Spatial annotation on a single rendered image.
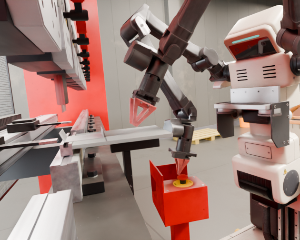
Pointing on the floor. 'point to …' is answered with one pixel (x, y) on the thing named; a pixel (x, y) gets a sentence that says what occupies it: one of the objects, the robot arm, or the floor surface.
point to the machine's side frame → (34, 88)
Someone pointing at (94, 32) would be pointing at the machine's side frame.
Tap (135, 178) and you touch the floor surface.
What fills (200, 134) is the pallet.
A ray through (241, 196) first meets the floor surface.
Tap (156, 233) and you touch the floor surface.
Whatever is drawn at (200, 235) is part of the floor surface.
